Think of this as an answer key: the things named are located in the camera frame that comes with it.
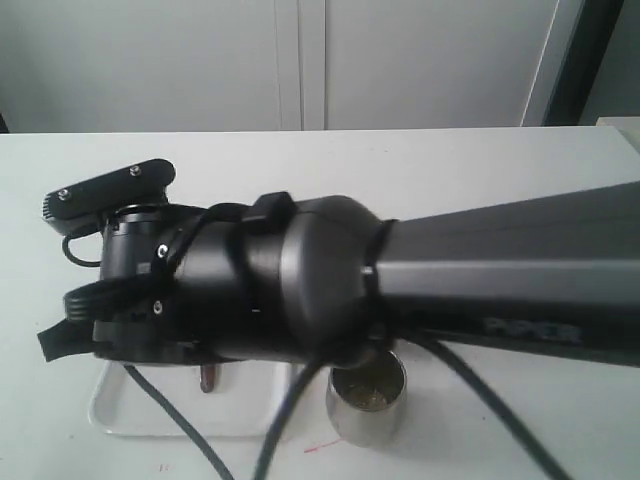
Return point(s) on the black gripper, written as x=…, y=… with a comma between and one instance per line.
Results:
x=141, y=313

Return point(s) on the brown wooden spoon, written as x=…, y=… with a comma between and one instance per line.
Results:
x=210, y=377

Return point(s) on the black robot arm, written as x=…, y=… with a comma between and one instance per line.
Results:
x=287, y=280

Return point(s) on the small steel cup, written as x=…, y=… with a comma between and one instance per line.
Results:
x=365, y=404

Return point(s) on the white rectangular plastic tray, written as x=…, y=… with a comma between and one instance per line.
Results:
x=243, y=403

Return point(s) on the grey cabinet doors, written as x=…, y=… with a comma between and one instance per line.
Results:
x=126, y=66

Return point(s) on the dark vertical post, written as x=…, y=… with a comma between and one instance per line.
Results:
x=613, y=89

